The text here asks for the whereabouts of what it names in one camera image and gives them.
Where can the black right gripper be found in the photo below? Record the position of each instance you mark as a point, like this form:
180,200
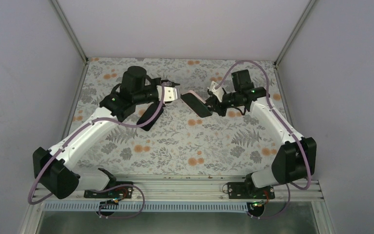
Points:
214,103

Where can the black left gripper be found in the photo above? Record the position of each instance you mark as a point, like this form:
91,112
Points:
167,83

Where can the black phone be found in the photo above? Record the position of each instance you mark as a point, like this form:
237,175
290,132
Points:
151,115

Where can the black smartphone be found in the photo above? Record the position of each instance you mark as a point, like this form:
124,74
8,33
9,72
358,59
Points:
194,104

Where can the pink phone case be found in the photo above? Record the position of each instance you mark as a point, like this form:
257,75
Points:
196,95

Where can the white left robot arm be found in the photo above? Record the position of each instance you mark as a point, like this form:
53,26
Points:
53,168

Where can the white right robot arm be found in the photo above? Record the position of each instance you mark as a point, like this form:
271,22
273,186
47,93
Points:
296,157

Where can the floral patterned table mat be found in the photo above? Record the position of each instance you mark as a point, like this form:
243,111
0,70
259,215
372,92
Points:
180,142

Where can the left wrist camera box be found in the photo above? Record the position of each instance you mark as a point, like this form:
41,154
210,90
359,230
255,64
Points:
170,94

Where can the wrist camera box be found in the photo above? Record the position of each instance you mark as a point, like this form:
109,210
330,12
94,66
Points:
170,94
217,92

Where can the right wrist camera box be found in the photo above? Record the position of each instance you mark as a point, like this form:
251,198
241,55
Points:
217,92

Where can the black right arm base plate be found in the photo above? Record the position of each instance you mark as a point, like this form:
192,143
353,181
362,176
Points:
240,190

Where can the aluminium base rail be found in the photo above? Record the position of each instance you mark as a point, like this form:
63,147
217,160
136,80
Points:
200,188

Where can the aluminium frame post left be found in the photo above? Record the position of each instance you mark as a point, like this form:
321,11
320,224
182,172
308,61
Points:
70,32

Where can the aluminium frame post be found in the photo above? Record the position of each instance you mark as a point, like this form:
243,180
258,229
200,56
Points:
301,21
70,32

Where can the aluminium frame post right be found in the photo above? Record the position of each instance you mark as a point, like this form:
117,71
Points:
301,21

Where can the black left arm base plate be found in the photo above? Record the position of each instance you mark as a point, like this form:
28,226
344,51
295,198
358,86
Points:
121,190

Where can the white slotted cable duct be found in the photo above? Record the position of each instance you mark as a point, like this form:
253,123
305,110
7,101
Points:
151,206

